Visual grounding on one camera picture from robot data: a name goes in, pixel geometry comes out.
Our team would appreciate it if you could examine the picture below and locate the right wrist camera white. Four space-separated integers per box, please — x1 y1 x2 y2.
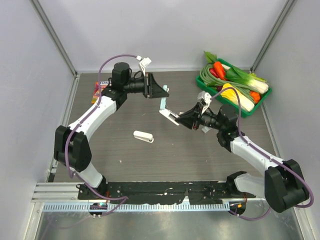
197 91 212 114

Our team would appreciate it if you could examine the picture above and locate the small orange tomato toy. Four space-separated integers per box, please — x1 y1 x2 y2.
250 91 261 104

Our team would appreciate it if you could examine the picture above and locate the blue white stapler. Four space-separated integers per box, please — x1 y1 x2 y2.
159 97 180 126

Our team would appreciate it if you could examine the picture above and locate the green plastic tray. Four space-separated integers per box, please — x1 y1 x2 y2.
196 58 272 118

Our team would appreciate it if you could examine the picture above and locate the orange carrot toy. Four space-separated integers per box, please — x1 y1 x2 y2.
213 61 226 81

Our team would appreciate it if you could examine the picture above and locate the staple box tray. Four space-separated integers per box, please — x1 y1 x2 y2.
201 126 211 134

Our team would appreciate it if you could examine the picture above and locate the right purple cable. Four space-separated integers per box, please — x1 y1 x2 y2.
209 86 315 222

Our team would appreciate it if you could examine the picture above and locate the bok choy toy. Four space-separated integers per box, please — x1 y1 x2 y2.
225 66 269 94

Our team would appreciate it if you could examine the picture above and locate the candy bag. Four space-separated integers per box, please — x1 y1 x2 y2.
91 81 108 104

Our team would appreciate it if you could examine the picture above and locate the purple cable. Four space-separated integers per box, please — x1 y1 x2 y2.
209 86 315 222
64 54 143 218

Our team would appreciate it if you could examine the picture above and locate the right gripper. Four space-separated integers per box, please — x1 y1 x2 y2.
176 102 224 131

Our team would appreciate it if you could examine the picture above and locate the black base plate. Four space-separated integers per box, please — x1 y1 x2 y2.
76 180 257 206

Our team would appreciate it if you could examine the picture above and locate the green long beans bundle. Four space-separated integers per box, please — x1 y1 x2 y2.
199 63 253 101

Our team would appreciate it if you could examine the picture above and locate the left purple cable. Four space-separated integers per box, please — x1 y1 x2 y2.
64 54 143 218

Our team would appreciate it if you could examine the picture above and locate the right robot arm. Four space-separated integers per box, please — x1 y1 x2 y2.
176 102 315 213

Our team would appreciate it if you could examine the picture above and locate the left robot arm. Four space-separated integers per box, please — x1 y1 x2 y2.
53 57 169 200

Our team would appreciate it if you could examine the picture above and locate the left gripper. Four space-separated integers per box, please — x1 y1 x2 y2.
122 72 168 98

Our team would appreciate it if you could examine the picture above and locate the purple onion toy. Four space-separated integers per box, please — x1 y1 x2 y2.
215 86 223 92

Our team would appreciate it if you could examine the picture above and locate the napa cabbage toy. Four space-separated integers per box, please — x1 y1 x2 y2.
220 83 255 112

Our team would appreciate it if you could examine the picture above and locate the red pepper toy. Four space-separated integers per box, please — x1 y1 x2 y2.
209 68 220 79

